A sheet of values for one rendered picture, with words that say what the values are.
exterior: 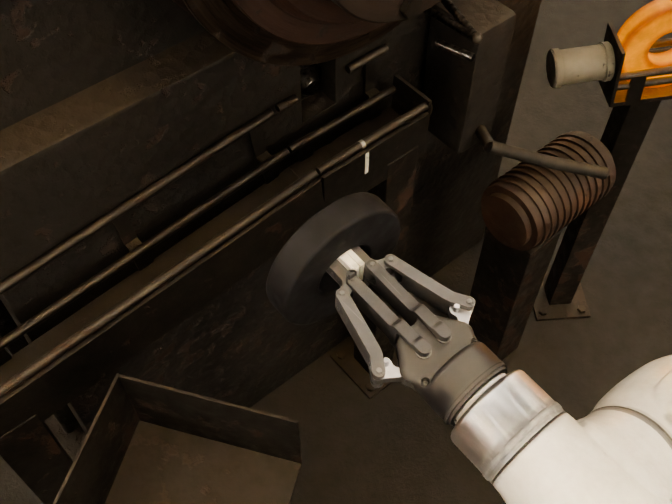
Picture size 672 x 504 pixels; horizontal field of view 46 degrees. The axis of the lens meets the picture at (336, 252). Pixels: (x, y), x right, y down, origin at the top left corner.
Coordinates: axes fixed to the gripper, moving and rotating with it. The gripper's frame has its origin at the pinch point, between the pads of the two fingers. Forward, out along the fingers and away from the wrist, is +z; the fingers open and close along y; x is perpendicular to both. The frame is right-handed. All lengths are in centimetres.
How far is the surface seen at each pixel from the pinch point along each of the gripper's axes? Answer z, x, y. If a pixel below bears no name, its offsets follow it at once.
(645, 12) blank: 9, -9, 66
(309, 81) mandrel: 29.1, -10.7, 19.9
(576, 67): 11, -17, 57
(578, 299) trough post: -2, -84, 72
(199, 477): -2.4, -23.5, -21.2
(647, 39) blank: 6, -12, 66
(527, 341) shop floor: -1, -84, 56
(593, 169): 1, -28, 54
